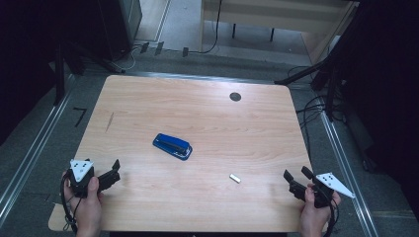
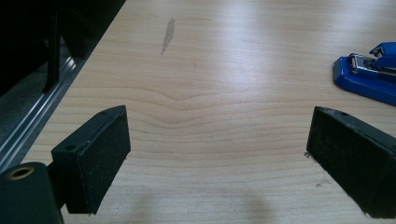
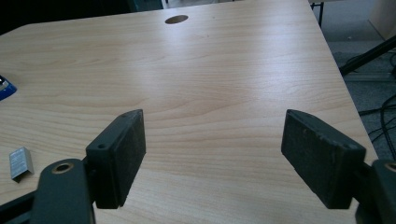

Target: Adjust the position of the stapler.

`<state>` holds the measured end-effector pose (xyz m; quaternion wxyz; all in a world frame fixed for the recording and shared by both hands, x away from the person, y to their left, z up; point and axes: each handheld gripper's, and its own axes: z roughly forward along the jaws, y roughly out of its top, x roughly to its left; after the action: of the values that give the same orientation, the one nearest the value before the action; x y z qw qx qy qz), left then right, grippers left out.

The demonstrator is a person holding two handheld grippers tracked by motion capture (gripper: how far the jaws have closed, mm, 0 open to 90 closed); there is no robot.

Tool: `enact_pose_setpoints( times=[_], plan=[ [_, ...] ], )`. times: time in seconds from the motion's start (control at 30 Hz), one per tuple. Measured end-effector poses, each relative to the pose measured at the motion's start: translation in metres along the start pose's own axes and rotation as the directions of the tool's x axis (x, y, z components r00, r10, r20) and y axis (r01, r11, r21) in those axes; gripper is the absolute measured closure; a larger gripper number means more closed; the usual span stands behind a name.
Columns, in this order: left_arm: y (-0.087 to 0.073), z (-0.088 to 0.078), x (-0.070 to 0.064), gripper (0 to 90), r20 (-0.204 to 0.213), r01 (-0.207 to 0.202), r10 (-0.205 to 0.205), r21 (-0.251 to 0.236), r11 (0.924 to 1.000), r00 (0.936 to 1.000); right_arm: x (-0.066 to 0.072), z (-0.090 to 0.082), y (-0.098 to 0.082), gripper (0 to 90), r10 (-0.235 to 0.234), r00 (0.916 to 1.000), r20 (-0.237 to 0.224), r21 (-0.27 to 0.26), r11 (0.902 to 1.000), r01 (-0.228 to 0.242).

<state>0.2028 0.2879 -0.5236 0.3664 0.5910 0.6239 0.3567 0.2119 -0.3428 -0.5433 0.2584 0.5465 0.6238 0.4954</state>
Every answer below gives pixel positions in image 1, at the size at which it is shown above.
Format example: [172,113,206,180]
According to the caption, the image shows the black hanging cable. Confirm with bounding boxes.
[188,0,223,55]

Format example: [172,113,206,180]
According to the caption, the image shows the person's left hand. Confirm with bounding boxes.
[63,176,104,237]

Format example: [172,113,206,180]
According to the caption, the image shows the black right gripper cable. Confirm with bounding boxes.
[324,197,340,237]

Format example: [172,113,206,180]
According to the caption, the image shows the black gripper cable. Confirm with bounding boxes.
[324,197,340,237]
[59,172,80,235]

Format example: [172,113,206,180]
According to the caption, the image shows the black floor cables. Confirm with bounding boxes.
[287,65,345,161]

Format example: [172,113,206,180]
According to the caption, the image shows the blue stapler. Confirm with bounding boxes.
[152,132,194,162]

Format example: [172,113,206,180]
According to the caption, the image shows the light wooden bench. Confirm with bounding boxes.
[199,0,360,64]

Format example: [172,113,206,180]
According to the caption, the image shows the black metal stand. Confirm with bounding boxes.
[274,33,355,122]
[52,39,126,107]

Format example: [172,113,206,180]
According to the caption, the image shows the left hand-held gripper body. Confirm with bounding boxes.
[67,158,95,198]

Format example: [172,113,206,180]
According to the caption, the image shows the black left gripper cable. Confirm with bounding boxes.
[59,172,80,235]

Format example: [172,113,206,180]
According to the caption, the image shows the black cabinet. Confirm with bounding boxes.
[97,0,143,61]

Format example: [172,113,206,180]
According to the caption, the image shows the person's right hand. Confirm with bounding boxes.
[298,183,342,237]

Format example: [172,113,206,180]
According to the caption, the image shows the metal floor rail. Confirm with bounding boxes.
[319,110,379,237]
[0,74,76,228]

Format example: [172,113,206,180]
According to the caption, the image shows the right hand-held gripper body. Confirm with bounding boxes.
[307,172,356,209]

